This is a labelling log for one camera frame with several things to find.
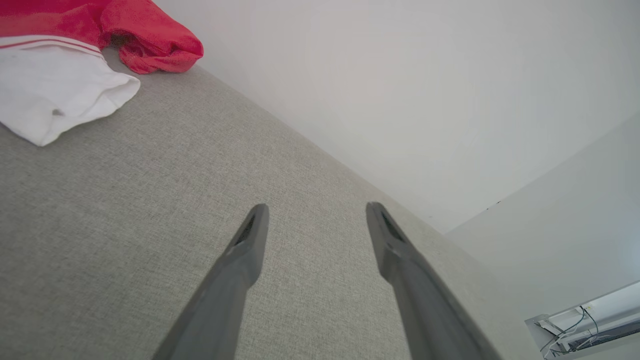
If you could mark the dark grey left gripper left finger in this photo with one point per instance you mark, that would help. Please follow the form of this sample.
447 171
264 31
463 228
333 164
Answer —
227 300

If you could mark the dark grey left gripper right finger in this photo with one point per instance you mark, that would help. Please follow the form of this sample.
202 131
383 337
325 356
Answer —
425 310

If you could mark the red and white garment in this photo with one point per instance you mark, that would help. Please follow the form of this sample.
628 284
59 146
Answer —
50 85

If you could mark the grey fabric sofa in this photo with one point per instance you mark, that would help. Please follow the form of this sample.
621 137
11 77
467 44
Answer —
125 225

